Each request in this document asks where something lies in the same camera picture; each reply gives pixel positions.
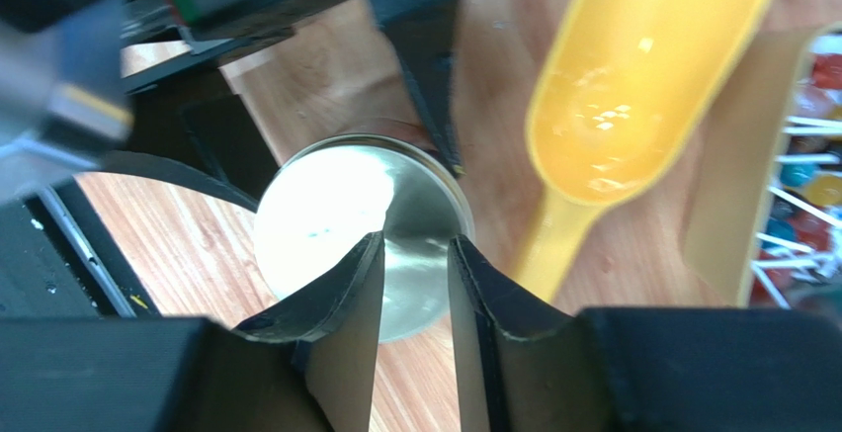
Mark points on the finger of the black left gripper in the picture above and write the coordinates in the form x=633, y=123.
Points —
x=422, y=34

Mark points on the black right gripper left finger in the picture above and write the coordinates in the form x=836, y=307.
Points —
x=306, y=363

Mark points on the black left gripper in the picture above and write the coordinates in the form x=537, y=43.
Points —
x=194, y=135

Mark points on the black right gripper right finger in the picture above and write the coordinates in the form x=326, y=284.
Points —
x=523, y=365

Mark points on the white jar lid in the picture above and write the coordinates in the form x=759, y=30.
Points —
x=327, y=197

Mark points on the yellow plastic scoop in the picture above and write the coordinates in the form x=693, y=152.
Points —
x=624, y=85

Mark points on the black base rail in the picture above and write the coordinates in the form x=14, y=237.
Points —
x=59, y=260

